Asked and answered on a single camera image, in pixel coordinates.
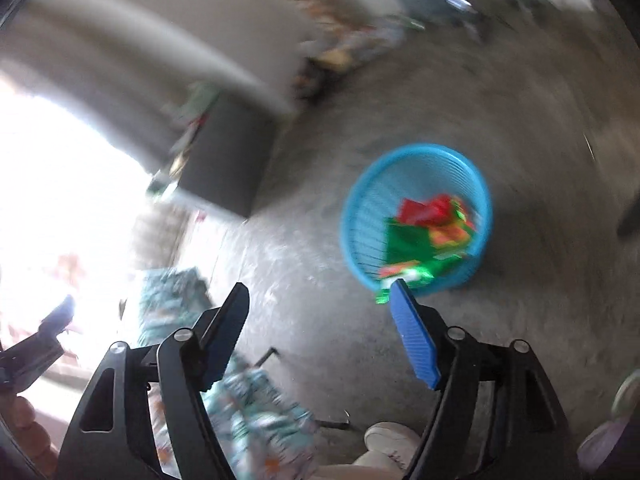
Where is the grey curtain right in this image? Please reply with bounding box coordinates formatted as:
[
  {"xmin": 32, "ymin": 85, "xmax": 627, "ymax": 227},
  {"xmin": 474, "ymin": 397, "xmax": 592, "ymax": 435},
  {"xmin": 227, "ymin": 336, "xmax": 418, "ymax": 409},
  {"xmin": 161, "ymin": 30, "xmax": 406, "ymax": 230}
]
[{"xmin": 1, "ymin": 0, "xmax": 296, "ymax": 172}]

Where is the green foil snack bag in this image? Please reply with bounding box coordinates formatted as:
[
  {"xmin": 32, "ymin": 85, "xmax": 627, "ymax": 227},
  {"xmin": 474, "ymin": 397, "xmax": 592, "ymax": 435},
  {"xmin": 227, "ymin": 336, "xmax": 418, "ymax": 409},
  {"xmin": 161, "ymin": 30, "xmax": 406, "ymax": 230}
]
[{"xmin": 375, "ymin": 210, "xmax": 476, "ymax": 304}]

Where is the red foil snack bag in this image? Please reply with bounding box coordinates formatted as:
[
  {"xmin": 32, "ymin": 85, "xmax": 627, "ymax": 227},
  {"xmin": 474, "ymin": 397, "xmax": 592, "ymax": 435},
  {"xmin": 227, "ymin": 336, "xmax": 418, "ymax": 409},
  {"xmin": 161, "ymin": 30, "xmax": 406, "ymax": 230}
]
[{"xmin": 396, "ymin": 194, "xmax": 466, "ymax": 228}]

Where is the blue plastic trash basket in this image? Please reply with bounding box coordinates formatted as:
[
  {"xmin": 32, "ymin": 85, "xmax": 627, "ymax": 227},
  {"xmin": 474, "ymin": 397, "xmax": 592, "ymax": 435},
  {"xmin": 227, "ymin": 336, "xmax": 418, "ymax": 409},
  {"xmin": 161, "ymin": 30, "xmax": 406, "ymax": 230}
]
[{"xmin": 341, "ymin": 143, "xmax": 492, "ymax": 304}]

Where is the floral blue tablecloth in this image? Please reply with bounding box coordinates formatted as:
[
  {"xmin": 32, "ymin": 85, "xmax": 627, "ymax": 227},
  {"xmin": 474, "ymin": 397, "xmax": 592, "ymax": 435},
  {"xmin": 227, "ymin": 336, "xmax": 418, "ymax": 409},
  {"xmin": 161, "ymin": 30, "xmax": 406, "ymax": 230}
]
[{"xmin": 127, "ymin": 269, "xmax": 318, "ymax": 479}]

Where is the person's left hand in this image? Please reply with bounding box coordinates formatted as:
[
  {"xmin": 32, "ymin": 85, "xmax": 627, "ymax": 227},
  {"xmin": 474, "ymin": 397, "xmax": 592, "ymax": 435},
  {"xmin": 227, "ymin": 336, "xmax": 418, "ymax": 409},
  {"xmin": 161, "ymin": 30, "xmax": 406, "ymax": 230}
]
[{"xmin": 1, "ymin": 393, "xmax": 58, "ymax": 479}]

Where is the white shoe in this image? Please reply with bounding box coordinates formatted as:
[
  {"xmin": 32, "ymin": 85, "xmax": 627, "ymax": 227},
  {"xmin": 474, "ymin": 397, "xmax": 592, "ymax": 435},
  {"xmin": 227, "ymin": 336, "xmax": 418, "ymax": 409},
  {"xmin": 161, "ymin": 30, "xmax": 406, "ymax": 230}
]
[{"xmin": 363, "ymin": 422, "xmax": 421, "ymax": 470}]

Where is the dark grey cabinet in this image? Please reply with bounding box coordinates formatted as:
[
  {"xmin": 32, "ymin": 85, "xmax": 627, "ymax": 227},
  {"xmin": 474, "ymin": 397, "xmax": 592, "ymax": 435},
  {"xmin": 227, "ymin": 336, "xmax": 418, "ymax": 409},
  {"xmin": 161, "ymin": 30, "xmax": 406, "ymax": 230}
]
[{"xmin": 177, "ymin": 91, "xmax": 278, "ymax": 219}]

